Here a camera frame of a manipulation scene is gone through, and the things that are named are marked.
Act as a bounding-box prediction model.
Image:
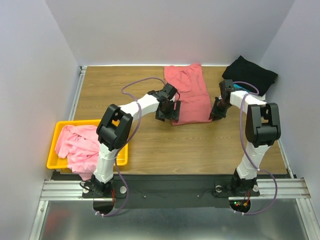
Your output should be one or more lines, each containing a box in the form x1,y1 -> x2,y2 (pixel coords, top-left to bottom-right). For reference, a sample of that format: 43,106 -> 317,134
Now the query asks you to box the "yellow plastic basket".
46,118 -> 130,170

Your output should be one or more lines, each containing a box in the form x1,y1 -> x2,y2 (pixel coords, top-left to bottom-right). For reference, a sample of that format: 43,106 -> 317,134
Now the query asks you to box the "light pink t shirt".
54,125 -> 100,181

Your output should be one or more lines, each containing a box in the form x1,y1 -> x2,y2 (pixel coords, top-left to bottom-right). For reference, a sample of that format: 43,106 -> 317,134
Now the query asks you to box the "black folded t shirt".
222,55 -> 278,96

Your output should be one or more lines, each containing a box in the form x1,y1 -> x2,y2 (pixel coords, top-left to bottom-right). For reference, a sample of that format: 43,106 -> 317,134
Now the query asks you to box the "red t shirt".
164,63 -> 212,126

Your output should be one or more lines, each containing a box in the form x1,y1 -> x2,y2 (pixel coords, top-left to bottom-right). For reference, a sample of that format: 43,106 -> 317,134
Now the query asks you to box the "aluminium frame rail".
39,178 -> 96,201

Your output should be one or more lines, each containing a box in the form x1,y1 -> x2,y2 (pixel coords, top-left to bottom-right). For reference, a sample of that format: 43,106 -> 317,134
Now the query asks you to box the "teal folded t shirt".
233,83 -> 251,93

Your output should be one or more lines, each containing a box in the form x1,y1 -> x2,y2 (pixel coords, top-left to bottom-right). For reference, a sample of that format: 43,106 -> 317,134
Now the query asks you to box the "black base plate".
82,174 -> 260,211

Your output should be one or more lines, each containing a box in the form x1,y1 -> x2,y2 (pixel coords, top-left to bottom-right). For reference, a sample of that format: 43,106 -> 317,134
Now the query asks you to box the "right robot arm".
209,79 -> 281,195

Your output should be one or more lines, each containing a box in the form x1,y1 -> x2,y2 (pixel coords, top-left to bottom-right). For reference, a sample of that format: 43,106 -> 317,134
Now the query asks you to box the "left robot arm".
90,83 -> 181,197

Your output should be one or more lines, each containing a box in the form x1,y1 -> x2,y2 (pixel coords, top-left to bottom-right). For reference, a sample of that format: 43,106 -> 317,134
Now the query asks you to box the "white folded t shirt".
256,94 -> 266,102

